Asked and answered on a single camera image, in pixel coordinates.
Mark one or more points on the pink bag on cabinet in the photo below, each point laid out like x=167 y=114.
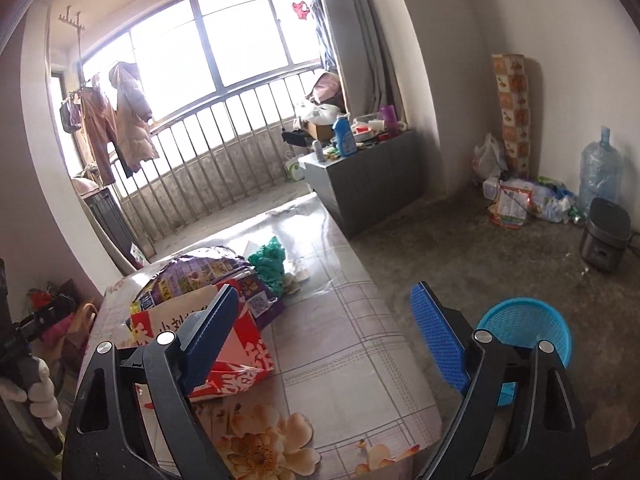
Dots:
x=327 y=90

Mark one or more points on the green plastic bag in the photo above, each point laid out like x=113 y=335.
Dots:
x=268 y=261

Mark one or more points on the white green shopping bag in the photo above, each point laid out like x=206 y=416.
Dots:
x=293 y=170

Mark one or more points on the black rice cooker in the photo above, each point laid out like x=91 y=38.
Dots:
x=606 y=235

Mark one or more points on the purple snack bag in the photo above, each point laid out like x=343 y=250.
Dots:
x=210 y=266

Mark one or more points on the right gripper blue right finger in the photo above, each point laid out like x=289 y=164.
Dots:
x=445 y=333

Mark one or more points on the blue mesh trash basket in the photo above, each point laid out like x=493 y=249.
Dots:
x=524 y=322

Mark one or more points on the white plastic bag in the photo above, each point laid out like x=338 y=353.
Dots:
x=488 y=159

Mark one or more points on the metal balcony railing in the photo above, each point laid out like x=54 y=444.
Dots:
x=212 y=156

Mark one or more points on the red hanging cloth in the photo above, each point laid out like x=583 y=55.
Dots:
x=301 y=10

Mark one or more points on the brown hanging garment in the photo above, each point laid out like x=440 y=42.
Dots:
x=99 y=122

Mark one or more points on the cardboard box on cabinet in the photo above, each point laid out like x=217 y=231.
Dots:
x=322 y=133

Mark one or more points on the pink puffer jacket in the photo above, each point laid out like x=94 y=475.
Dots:
x=133 y=116

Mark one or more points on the large clear water jug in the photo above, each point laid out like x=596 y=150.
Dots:
x=601 y=172

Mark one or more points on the grey curtain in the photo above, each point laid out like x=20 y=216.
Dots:
x=366 y=68

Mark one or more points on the pile of floor trash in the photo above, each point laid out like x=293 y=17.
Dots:
x=515 y=201

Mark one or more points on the grey cabinet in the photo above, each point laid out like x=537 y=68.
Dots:
x=364 y=189

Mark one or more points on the purple cup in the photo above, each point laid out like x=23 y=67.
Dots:
x=388 y=114

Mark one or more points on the blue detergent bottle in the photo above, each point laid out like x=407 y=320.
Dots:
x=344 y=139

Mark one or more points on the left hand white glove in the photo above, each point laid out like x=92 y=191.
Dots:
x=40 y=395

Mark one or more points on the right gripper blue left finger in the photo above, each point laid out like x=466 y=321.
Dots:
x=202 y=336

